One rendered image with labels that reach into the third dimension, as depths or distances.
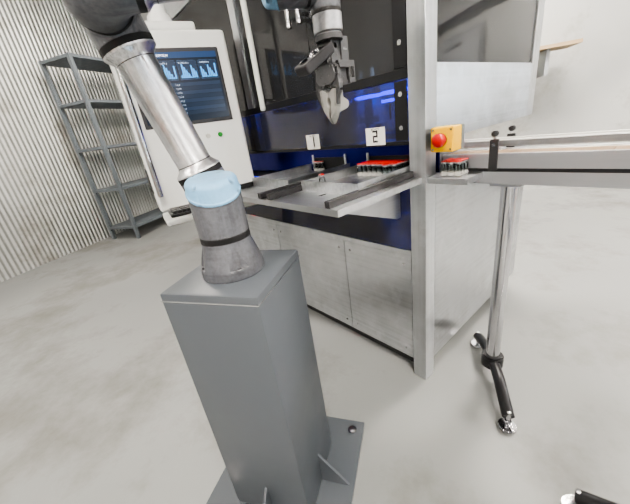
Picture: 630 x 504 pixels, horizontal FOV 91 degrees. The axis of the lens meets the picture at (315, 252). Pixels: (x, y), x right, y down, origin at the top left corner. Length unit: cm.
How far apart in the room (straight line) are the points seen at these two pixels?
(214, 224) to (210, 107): 107
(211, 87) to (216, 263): 114
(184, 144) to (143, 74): 15
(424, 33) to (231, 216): 75
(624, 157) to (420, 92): 53
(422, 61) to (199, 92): 102
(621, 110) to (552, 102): 65
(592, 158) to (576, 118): 357
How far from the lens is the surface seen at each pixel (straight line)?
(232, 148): 172
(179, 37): 174
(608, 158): 106
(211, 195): 68
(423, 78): 109
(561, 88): 455
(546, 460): 141
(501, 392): 141
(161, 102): 83
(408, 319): 138
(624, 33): 473
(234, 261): 72
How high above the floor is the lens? 109
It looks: 22 degrees down
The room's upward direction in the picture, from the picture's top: 9 degrees counter-clockwise
